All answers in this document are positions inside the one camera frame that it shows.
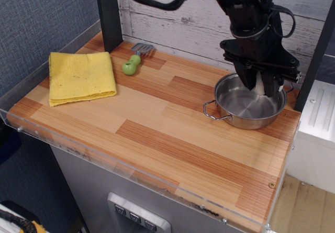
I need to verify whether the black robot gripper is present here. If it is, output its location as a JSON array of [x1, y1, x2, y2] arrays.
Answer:
[[220, 9, 302, 97]]

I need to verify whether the plush sushi roll toy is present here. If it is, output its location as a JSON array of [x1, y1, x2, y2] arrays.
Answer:
[[251, 72, 284, 97]]

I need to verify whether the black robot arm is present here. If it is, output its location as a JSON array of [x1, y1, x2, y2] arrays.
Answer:
[[173, 0, 301, 97]]

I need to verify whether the stainless steel pan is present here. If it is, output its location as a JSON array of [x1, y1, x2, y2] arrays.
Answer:
[[203, 73, 287, 130]]

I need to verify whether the white box at right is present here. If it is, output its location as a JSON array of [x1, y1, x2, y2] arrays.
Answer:
[[286, 80, 334, 193]]

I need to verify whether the folded yellow cloth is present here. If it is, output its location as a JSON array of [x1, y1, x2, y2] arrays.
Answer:
[[49, 52, 117, 107]]

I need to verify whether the silver dispenser button panel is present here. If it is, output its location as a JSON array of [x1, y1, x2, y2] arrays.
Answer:
[[107, 192, 172, 232]]

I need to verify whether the silver toy fridge cabinet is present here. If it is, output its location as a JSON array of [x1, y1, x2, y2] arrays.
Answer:
[[51, 145, 252, 233]]

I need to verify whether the clear acrylic table guard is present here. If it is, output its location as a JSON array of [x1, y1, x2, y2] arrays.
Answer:
[[0, 20, 302, 233]]

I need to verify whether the black yellow object bottom left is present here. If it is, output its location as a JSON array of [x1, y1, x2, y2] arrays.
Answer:
[[1, 210, 47, 233]]

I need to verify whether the dark right vertical post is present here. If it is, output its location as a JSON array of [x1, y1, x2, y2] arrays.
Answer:
[[294, 0, 334, 112]]

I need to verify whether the dark vertical post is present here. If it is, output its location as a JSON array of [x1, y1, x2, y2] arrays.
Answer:
[[294, 0, 334, 112], [97, 0, 123, 52]]

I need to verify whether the green handled grey toy spatula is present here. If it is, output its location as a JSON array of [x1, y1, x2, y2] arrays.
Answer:
[[122, 43, 153, 75]]

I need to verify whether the dark left vertical post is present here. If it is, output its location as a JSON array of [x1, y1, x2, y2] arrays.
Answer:
[[97, 0, 123, 52]]

